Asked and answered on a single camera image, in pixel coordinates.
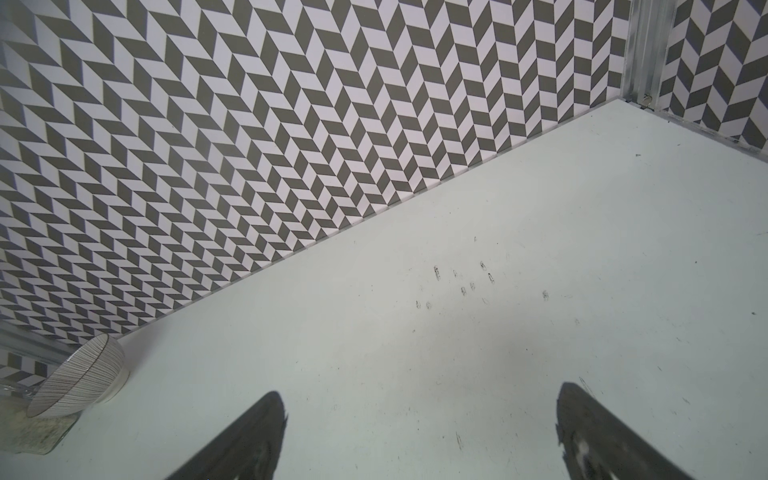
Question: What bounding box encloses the small striped bowl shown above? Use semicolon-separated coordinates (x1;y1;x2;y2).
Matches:
26;334;130;418

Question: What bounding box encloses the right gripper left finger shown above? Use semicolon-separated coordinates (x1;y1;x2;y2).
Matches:
169;391;288;480

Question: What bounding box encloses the glass spice jar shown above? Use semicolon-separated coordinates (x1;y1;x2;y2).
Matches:
0;396;80;455

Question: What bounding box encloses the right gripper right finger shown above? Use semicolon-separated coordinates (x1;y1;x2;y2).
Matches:
556;382;690;480

